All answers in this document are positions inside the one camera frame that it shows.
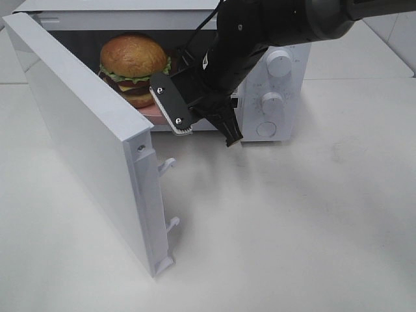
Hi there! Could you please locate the round white door button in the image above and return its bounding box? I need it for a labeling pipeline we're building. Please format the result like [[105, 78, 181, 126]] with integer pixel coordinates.
[[256, 122, 277, 138]]

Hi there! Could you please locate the white dial knob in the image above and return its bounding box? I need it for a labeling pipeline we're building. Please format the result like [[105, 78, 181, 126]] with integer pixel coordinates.
[[266, 50, 293, 78], [261, 92, 283, 115]]

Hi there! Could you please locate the pink plate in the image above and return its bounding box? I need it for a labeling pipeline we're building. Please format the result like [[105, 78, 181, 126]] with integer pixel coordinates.
[[137, 48, 189, 125]]

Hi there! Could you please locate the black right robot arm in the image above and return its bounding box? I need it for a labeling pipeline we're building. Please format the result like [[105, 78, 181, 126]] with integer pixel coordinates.
[[166, 1, 415, 145]]

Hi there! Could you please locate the white lower dial knob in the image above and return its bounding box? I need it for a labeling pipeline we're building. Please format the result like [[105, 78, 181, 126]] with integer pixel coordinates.
[[261, 92, 283, 115]]

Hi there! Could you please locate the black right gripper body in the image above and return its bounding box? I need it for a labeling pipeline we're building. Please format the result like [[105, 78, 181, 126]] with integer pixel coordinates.
[[171, 42, 260, 120]]

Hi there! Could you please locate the white upper dial knob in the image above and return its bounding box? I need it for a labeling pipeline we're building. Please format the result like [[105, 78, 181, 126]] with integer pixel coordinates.
[[266, 50, 293, 78]]

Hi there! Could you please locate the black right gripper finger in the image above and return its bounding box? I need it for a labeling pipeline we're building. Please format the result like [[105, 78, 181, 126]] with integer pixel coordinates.
[[207, 107, 243, 147]]

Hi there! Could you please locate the white microwave door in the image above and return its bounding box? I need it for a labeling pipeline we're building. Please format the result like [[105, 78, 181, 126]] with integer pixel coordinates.
[[4, 12, 179, 276]]

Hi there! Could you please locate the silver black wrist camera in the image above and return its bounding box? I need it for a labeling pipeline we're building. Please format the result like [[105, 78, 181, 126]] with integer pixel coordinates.
[[149, 73, 194, 136]]

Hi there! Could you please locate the toy burger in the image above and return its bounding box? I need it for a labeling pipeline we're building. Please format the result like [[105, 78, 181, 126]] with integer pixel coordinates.
[[98, 32, 177, 109]]

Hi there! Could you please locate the white microwave oven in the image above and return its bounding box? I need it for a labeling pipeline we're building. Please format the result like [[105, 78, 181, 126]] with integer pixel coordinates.
[[4, 1, 311, 142]]

